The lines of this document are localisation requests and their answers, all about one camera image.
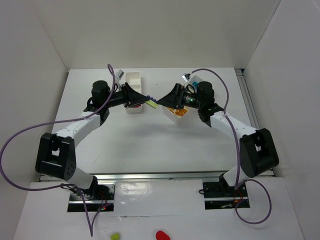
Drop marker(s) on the cyan lego stack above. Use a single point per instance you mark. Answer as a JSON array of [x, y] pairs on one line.
[[195, 83]]

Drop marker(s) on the orange and green lego stack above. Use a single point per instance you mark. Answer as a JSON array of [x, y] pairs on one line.
[[180, 112]]

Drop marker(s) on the red oval object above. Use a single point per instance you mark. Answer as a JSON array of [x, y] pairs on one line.
[[161, 235]]

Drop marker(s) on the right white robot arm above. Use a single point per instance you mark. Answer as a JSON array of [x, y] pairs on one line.
[[214, 116]]

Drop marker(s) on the aluminium rail right side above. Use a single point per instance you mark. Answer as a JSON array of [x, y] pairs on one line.
[[250, 100]]

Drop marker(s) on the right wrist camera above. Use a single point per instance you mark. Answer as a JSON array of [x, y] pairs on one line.
[[186, 77]]

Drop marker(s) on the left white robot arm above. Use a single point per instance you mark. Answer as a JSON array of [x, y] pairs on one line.
[[56, 155]]

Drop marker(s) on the green lego brick foreground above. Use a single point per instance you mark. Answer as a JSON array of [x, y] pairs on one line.
[[115, 236]]

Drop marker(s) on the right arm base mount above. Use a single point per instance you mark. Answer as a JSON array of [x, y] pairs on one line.
[[215, 198]]

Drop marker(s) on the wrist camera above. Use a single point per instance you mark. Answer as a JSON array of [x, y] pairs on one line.
[[186, 77], [119, 74]]

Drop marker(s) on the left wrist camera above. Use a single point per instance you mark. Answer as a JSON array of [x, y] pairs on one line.
[[119, 74]]

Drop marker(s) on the aluminium rail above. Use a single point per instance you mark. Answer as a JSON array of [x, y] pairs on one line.
[[250, 100], [112, 178]]

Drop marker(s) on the narrow white divided tray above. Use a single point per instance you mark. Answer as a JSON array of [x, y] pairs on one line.
[[133, 78]]

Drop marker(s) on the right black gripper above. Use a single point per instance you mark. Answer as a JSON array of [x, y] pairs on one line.
[[178, 95]]

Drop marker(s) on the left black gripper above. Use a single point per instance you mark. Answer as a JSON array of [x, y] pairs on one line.
[[126, 94]]

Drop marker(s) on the aluminium rail front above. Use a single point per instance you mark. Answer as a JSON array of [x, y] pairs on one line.
[[112, 178]]

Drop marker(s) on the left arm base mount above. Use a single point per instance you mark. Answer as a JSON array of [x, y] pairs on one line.
[[102, 200]]

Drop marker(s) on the wide white divided tray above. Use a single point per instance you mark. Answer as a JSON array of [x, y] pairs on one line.
[[191, 111]]

